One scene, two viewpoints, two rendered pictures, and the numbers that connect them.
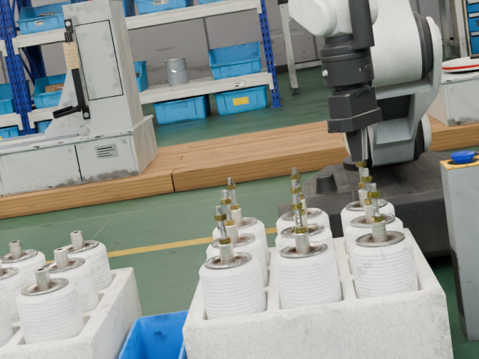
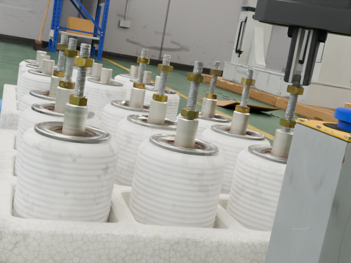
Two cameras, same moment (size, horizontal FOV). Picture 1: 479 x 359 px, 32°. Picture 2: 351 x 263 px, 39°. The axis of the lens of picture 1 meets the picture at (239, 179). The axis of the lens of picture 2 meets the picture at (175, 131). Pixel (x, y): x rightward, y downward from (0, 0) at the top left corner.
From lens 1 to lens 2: 1.34 m
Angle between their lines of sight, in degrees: 65
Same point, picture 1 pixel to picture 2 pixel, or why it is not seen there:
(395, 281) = (18, 184)
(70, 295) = (37, 82)
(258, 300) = not seen: hidden behind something
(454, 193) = (288, 172)
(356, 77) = not seen: outside the picture
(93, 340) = (11, 116)
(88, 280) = (96, 96)
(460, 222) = (277, 235)
